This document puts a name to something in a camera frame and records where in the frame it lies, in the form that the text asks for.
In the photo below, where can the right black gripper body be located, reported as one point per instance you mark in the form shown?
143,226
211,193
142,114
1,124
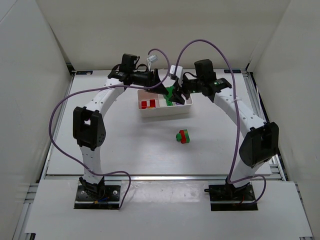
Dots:
182,85

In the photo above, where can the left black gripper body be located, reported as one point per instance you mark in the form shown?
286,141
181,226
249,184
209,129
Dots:
154,78

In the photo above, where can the green purple round lego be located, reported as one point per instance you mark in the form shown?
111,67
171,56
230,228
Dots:
168,96

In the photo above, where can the red green watermelon lego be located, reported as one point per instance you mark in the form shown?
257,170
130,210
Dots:
144,104

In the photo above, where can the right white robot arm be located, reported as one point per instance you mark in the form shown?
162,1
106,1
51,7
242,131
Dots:
256,139

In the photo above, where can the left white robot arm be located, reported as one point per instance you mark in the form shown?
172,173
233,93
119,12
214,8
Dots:
88,121

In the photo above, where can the white divided plastic container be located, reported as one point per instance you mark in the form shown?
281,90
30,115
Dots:
161,108

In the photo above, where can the green red lego stack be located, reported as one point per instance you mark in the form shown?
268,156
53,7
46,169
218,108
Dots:
183,136

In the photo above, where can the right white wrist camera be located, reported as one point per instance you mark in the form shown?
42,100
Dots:
176,72

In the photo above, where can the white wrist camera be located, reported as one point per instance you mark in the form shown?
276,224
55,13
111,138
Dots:
151,59
176,72

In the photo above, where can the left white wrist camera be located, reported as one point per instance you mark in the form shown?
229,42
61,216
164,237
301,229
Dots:
151,59

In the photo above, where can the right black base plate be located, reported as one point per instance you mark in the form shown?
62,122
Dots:
226,198

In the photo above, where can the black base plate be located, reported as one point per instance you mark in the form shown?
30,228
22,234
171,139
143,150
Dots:
226,198
108,199

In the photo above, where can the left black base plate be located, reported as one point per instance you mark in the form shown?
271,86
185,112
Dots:
108,199

